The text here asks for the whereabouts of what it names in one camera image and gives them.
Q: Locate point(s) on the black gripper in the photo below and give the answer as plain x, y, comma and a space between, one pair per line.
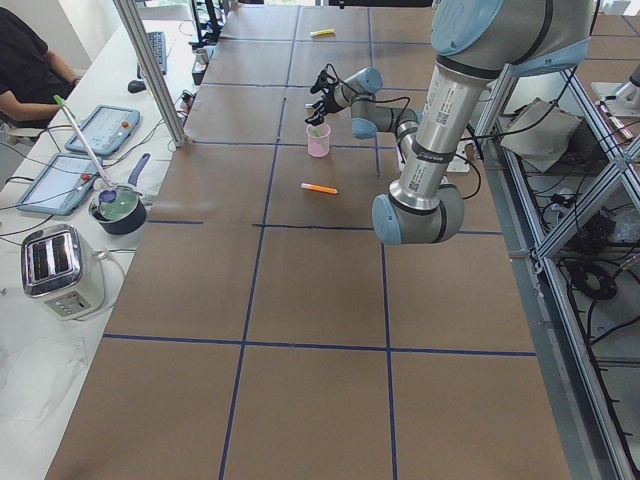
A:
328, 102

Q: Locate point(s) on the yellow highlighter pen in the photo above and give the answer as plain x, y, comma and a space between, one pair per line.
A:
322, 33

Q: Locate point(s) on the orange highlighter pen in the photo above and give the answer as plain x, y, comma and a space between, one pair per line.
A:
319, 188

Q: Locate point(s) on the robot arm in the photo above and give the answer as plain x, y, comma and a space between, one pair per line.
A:
474, 41
369, 116

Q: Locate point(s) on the pink mesh pen holder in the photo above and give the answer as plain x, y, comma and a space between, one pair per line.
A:
318, 146

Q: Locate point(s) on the steel cup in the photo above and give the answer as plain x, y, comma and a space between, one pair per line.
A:
201, 56

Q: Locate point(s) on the black keyboard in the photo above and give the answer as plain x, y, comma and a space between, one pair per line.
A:
157, 41

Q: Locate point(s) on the grey teach pendant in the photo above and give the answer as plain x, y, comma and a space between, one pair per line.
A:
107, 128

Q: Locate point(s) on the dark pot with lid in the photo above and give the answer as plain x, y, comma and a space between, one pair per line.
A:
119, 210

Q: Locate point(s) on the seated person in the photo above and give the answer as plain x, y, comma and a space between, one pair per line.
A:
31, 75

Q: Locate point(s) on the silver toaster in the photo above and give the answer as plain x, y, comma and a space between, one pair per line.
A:
62, 272

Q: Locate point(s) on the grey aluminium frame post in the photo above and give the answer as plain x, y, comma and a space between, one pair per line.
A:
152, 75

